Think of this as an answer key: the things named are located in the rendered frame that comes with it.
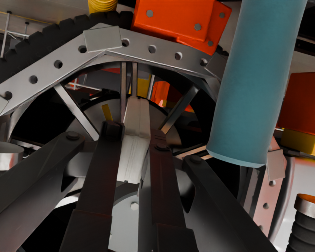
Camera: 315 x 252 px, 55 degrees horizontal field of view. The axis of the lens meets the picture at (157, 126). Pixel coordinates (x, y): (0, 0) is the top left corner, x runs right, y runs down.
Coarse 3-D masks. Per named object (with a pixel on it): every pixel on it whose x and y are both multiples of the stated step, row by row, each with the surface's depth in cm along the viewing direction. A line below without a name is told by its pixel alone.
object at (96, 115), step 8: (96, 104) 74; (104, 104) 74; (112, 104) 75; (88, 112) 74; (96, 112) 74; (112, 112) 75; (152, 112) 77; (160, 112) 77; (96, 120) 74; (104, 120) 75; (152, 120) 77; (160, 120) 77; (72, 128) 74; (80, 128) 74; (96, 128) 75; (88, 136) 74; (168, 136) 78; (176, 136) 79; (168, 144) 79; (176, 144) 79; (80, 184) 76
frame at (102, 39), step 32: (96, 32) 47; (128, 32) 48; (32, 64) 46; (64, 64) 47; (160, 64) 50; (192, 64) 51; (224, 64) 51; (0, 96) 46; (32, 96) 47; (0, 128) 48; (256, 192) 57
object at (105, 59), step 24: (120, 72) 59; (168, 72) 64; (48, 96) 69; (120, 96) 60; (192, 96) 62; (24, 120) 61; (120, 120) 60; (168, 120) 62; (24, 144) 57; (216, 168) 77; (240, 168) 64; (72, 192) 61; (240, 192) 65; (48, 216) 77; (48, 240) 69
